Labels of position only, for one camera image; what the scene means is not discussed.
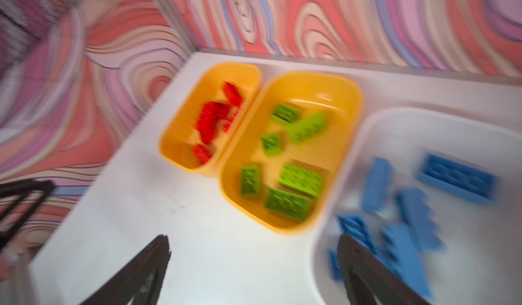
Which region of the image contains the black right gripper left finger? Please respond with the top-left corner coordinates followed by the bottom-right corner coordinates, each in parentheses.
top-left (83, 235), bottom-right (171, 304)

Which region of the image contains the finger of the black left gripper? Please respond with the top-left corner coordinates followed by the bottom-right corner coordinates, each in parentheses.
top-left (0, 178), bottom-right (57, 251)

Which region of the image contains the blue lego brick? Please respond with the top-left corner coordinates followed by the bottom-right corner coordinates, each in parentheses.
top-left (415, 153), bottom-right (498, 205)
top-left (382, 223), bottom-right (432, 299)
top-left (396, 187), bottom-right (443, 251)
top-left (328, 214), bottom-right (379, 281)
top-left (362, 158), bottom-right (394, 214)

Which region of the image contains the red lego brick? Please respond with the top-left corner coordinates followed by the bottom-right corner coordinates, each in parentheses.
top-left (222, 81), bottom-right (243, 108)
top-left (191, 144), bottom-right (213, 166)
top-left (196, 101), bottom-right (232, 144)
top-left (221, 111), bottom-right (239, 133)

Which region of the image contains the right yellow plastic bin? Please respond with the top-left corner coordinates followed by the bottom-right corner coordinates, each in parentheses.
top-left (219, 71), bottom-right (364, 234)

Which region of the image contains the left yellow plastic bin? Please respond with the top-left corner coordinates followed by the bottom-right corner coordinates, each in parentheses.
top-left (159, 62), bottom-right (262, 177)

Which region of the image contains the yellow plastic bin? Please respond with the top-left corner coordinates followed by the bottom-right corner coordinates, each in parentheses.
top-left (219, 71), bottom-right (364, 234)
top-left (159, 62), bottom-right (262, 177)

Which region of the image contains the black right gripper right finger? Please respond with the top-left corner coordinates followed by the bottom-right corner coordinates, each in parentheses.
top-left (337, 235), bottom-right (428, 305)

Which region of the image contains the small green lego brick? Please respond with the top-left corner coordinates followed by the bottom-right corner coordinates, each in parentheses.
top-left (240, 165), bottom-right (260, 197)
top-left (261, 133), bottom-right (284, 157)
top-left (271, 103), bottom-right (300, 125)

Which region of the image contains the white plastic bin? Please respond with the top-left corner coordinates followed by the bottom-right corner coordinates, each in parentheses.
top-left (310, 107), bottom-right (521, 304)

